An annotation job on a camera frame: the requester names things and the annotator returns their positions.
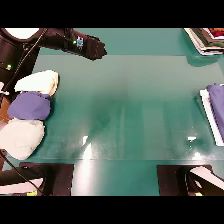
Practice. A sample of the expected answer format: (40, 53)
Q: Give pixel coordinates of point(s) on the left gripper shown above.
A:
(95, 48)

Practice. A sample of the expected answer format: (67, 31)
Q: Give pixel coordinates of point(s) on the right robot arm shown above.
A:
(200, 181)

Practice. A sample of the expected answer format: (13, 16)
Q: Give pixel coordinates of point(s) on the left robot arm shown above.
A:
(56, 38)

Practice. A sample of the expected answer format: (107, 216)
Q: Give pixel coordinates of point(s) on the cream garment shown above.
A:
(38, 81)

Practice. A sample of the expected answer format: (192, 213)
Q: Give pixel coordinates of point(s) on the purple garment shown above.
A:
(218, 103)
(30, 106)

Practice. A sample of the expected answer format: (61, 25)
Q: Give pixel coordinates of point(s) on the heap of clothes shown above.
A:
(203, 46)

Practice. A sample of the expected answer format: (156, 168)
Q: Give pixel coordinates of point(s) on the pale grey garment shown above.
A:
(20, 137)

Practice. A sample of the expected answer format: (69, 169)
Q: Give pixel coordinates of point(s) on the red garment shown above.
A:
(218, 32)

